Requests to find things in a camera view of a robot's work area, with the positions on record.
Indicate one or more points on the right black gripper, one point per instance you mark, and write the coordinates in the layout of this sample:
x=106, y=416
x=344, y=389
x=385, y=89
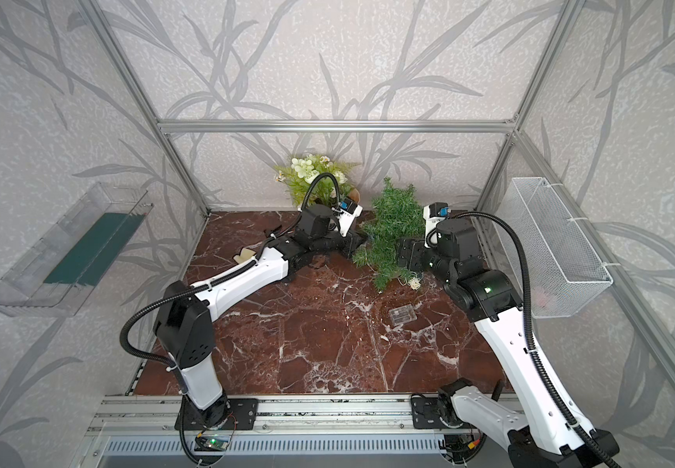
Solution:
x=417, y=248

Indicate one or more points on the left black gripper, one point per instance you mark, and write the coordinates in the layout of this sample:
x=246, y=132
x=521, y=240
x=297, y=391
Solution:
x=352, y=244

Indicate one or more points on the rattan ball string lights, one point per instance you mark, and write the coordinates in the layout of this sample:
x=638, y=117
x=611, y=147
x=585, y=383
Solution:
x=412, y=281

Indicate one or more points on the small green christmas tree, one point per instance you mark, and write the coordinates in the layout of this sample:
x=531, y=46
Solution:
x=397, y=215

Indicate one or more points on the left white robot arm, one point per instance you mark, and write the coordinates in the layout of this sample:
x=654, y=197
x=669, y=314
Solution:
x=186, y=314

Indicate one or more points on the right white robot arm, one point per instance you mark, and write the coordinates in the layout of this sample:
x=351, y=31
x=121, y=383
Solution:
x=551, y=431

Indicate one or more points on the clear plastic battery box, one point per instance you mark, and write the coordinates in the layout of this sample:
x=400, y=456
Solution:
x=402, y=315

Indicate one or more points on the potted white flower plant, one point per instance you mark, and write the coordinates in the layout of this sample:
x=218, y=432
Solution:
x=299, y=175

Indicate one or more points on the black work glove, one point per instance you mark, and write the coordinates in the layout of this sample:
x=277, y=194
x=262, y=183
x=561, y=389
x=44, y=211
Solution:
x=245, y=255

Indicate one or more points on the green circuit board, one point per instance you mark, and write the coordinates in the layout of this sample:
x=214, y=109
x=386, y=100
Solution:
x=210, y=444

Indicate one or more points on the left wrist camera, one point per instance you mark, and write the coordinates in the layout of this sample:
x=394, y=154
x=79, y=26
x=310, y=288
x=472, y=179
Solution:
x=348, y=211

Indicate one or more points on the white wire mesh basket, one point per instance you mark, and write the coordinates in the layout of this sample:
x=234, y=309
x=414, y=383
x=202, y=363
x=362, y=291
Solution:
x=566, y=273

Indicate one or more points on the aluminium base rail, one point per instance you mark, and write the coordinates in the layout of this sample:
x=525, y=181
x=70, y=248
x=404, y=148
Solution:
x=275, y=425

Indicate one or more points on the clear plastic wall tray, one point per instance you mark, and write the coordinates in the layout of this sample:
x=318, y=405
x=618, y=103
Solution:
x=56, y=276

